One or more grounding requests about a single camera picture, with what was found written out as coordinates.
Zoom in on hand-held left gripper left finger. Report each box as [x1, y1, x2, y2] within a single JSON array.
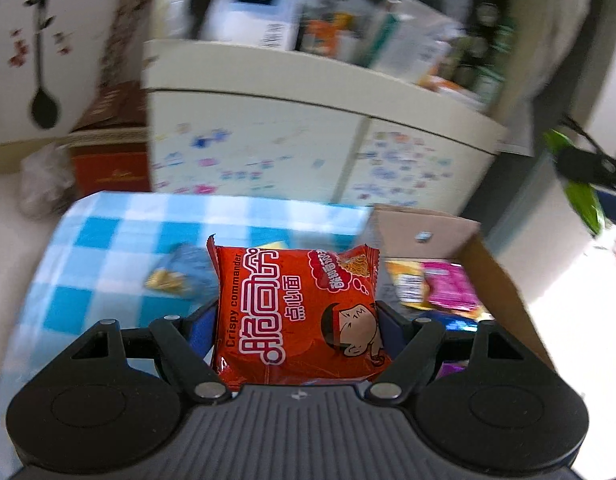
[[63, 301, 233, 403]]

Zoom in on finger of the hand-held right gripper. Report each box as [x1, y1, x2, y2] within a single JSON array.
[[598, 191, 616, 233], [558, 147, 616, 186]]

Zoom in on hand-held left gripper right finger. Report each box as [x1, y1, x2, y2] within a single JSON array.
[[368, 301, 536, 405]]

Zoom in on green snack packet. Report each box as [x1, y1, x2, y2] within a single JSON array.
[[545, 129, 604, 237]]

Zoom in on yellow snack packet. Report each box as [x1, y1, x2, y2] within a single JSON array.
[[385, 259, 439, 311]]

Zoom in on large shiny blue snack packet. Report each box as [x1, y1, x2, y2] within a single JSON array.
[[418, 310, 493, 333]]

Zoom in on purple snack packet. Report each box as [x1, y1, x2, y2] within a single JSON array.
[[435, 360, 468, 381]]

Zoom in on pink snack packet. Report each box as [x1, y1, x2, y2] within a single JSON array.
[[423, 260, 483, 316]]

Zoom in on red snack packet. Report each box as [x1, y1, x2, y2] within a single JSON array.
[[206, 234, 393, 392]]

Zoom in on cardboard box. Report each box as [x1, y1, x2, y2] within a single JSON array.
[[360, 205, 556, 376]]

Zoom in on light blue snack packet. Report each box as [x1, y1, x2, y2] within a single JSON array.
[[144, 242, 219, 302]]

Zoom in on blue checked tablecloth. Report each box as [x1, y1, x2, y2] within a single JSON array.
[[0, 191, 373, 480]]

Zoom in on group of green tins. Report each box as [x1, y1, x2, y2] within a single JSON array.
[[453, 0, 513, 106]]

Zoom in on stack of flat packets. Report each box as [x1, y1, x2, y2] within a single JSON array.
[[423, 72, 483, 111]]

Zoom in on red gift box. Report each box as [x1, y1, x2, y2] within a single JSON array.
[[68, 80, 151, 196]]

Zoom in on cream cabinet with stickers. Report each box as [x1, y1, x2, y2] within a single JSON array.
[[143, 0, 511, 208]]

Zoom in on white plastic bag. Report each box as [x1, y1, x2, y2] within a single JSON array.
[[18, 142, 76, 218]]

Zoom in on white cardboard carton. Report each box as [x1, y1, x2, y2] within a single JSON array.
[[368, 0, 468, 83]]

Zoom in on small orange box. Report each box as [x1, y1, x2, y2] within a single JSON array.
[[303, 17, 359, 61]]

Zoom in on brown dried twig bundle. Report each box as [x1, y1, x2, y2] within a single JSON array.
[[95, 0, 159, 86]]

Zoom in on white box with green label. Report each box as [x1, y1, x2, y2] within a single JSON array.
[[200, 0, 313, 51]]

